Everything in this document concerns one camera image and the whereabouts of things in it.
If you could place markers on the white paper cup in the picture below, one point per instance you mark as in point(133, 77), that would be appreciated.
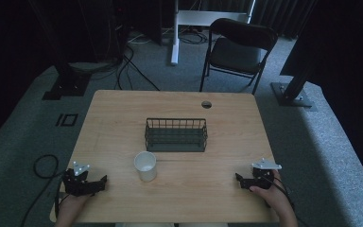
point(145, 165)

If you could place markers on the person's right hand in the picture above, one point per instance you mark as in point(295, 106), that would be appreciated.
point(272, 195)

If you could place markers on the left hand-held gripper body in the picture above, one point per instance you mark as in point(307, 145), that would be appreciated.
point(75, 184)

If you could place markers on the dark equipment rack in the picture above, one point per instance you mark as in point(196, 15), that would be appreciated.
point(112, 28)

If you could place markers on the white desk frame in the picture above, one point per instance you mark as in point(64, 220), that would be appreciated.
point(182, 19)

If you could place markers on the black metal stand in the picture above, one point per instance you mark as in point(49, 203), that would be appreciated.
point(66, 82)
point(291, 93)

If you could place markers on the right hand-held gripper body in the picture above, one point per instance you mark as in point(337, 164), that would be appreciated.
point(263, 176)

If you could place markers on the black floor socket frame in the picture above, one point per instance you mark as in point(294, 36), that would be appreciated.
point(66, 120)

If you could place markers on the black folding chair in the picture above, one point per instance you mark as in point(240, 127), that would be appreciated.
point(236, 52)

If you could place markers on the person's left hand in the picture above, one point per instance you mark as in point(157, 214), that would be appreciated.
point(72, 203)

